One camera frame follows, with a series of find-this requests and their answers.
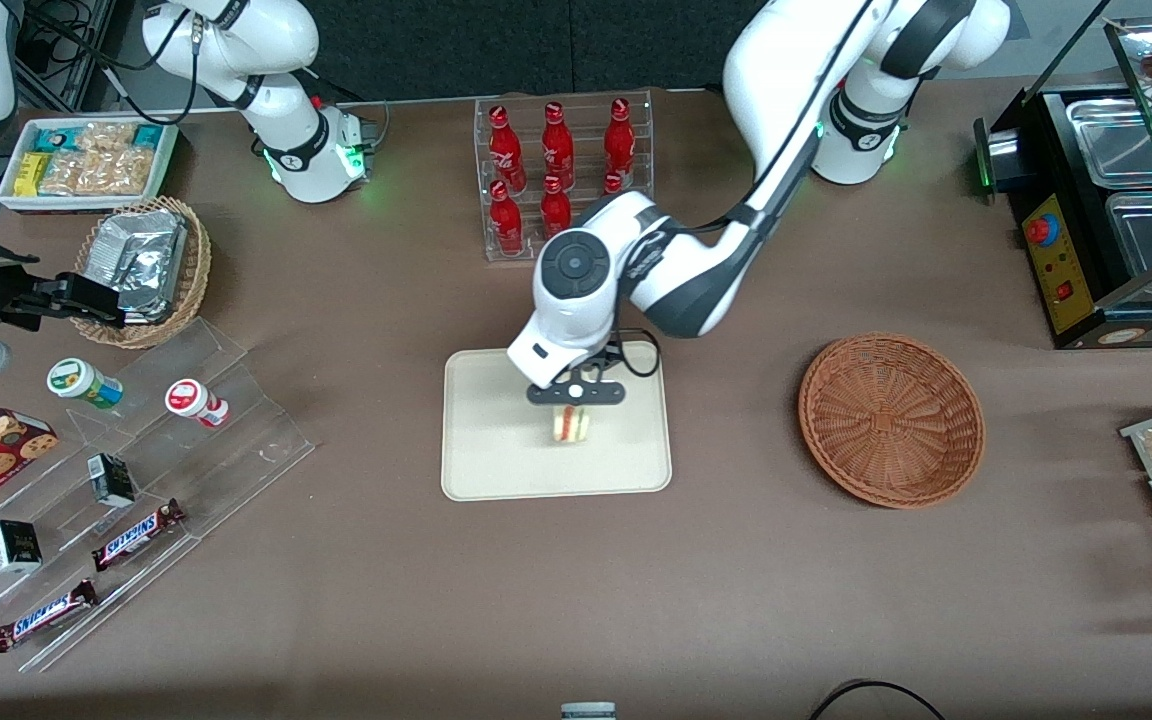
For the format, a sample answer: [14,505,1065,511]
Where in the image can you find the clear acrylic bottle rack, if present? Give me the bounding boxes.
[474,90,655,263]

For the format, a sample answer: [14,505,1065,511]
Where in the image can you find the black food warmer machine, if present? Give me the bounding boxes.
[974,15,1152,350]

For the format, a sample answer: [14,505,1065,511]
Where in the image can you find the brown wicker basket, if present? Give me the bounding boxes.
[798,332,986,509]

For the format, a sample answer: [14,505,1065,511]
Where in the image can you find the silver foil packet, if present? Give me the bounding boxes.
[84,209,187,291]
[114,250,185,323]

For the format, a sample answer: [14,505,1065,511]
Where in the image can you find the triangular sandwich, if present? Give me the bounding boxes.
[551,404,593,444]

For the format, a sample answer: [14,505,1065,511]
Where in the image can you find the cream plastic tray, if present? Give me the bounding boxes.
[441,341,673,502]

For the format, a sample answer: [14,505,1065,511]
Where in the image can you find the white snack tray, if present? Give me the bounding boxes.
[0,117,180,213]

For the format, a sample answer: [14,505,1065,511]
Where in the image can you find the clear bag of nuts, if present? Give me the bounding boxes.
[76,121,138,154]
[86,147,158,196]
[40,150,97,196]

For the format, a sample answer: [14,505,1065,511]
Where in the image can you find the black equipment rack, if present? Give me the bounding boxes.
[14,0,119,113]

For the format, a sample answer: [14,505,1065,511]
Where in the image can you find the yellow snack packet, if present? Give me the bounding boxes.
[14,152,52,198]

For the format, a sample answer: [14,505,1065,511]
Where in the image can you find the red lid yogurt cup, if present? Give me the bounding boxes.
[165,379,230,429]

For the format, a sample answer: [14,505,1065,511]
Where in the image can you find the clear acrylic stepped display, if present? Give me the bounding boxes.
[0,318,317,674]

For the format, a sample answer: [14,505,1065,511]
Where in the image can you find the green lid yogurt cup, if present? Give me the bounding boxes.
[47,358,124,411]

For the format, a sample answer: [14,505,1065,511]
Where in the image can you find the black cable loop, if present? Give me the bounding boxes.
[810,679,947,720]

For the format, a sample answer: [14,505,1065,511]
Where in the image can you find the snickers chocolate bar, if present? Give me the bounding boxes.
[0,578,99,653]
[91,498,187,572]

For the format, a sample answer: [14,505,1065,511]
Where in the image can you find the light wicker basket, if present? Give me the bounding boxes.
[71,196,213,349]

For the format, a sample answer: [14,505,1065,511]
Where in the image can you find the small black carton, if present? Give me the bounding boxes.
[88,453,137,508]
[0,519,43,574]

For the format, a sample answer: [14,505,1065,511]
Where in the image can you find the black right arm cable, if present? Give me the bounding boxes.
[21,0,203,126]

